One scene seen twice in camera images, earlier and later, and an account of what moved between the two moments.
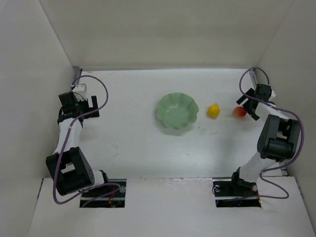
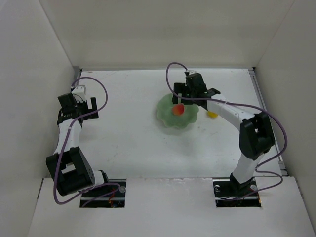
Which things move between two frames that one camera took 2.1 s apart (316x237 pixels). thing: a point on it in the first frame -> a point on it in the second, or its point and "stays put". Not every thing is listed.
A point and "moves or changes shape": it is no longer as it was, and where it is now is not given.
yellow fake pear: x=214 y=110 stays put
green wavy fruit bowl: x=177 y=110 stays put
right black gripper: x=248 y=105 -> x=178 y=91
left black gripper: x=91 y=106 stays put
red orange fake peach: x=239 y=112 moves or changes shape
